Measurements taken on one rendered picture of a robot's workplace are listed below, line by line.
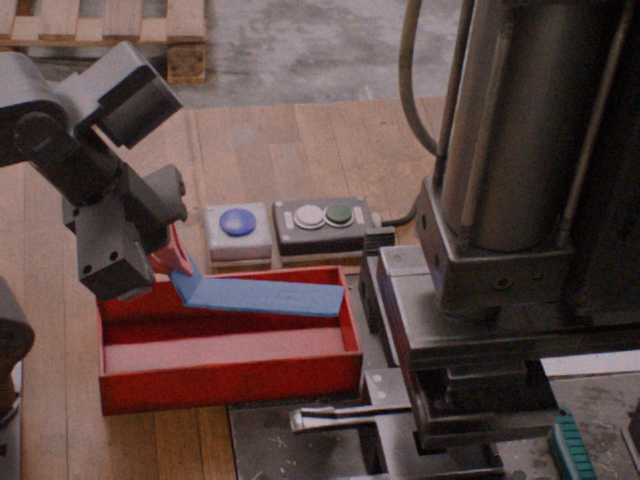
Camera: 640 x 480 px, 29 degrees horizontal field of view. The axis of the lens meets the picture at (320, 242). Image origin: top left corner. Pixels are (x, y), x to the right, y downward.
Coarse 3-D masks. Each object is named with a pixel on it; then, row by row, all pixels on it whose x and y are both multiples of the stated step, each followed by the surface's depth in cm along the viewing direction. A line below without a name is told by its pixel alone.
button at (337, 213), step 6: (336, 204) 134; (342, 204) 134; (330, 210) 133; (336, 210) 133; (342, 210) 133; (348, 210) 134; (330, 216) 133; (336, 216) 133; (342, 216) 133; (348, 216) 133; (336, 222) 132; (342, 222) 132
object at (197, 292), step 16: (176, 272) 110; (176, 288) 109; (192, 288) 112; (208, 288) 113; (224, 288) 113; (240, 288) 114; (256, 288) 114; (272, 288) 114; (288, 288) 114; (304, 288) 114; (320, 288) 114; (336, 288) 114; (192, 304) 109; (208, 304) 109; (224, 304) 109; (240, 304) 109; (256, 304) 110; (272, 304) 110; (288, 304) 110; (304, 304) 110; (320, 304) 110; (336, 304) 110
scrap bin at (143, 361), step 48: (144, 336) 123; (192, 336) 124; (240, 336) 124; (288, 336) 124; (336, 336) 125; (144, 384) 114; (192, 384) 115; (240, 384) 116; (288, 384) 118; (336, 384) 119
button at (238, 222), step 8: (240, 208) 133; (224, 216) 132; (232, 216) 132; (240, 216) 132; (248, 216) 132; (224, 224) 131; (232, 224) 131; (240, 224) 131; (248, 224) 131; (232, 232) 130; (240, 232) 130; (248, 232) 131
